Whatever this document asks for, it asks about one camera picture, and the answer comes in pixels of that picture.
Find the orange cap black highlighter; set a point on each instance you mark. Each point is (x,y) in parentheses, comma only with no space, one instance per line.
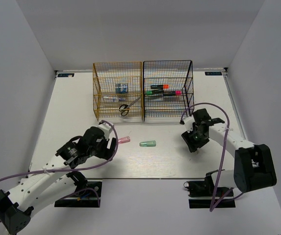
(161,86)

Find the green transparent correction tape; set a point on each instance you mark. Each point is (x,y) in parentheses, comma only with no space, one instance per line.
(147,144)

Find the blue table label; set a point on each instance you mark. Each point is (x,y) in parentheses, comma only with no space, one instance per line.
(213,73)
(65,75)

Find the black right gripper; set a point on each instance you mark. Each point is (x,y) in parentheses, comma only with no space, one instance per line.
(188,137)

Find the left blue table label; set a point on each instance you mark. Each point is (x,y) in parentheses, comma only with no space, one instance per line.
(65,75)

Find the green cap black highlighter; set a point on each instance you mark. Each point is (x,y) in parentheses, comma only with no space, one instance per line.
(153,92)

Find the yellow wire basket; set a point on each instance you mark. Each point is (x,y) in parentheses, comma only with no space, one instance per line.
(105,76)

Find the blue white small box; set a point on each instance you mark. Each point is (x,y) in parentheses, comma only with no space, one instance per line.
(121,88)

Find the pink transparent correction tape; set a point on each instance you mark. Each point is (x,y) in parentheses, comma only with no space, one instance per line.
(124,140)

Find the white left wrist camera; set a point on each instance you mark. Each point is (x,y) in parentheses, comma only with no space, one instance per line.
(106,127)

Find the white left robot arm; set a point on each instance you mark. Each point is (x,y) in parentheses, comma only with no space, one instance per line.
(59,178)

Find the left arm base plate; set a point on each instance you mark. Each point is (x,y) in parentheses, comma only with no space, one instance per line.
(88,196)

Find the right blue table label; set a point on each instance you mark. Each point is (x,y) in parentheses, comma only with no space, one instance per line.
(213,73)

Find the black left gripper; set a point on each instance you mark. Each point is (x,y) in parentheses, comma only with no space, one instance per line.
(108,153)

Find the black wire basket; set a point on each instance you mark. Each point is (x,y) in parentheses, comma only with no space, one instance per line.
(178,74)

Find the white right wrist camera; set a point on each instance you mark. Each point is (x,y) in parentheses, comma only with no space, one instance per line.
(188,123)

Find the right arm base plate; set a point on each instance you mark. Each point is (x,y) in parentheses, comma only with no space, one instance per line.
(200,198)

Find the black handled scissors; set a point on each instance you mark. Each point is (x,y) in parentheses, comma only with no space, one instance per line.
(125,108)

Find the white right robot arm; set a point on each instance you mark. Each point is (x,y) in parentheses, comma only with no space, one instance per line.
(253,163)

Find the pink cap black highlighter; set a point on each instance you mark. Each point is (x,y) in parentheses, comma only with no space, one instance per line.
(172,93)

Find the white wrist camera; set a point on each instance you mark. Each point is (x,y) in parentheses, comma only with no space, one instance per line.
(188,123)
(106,127)

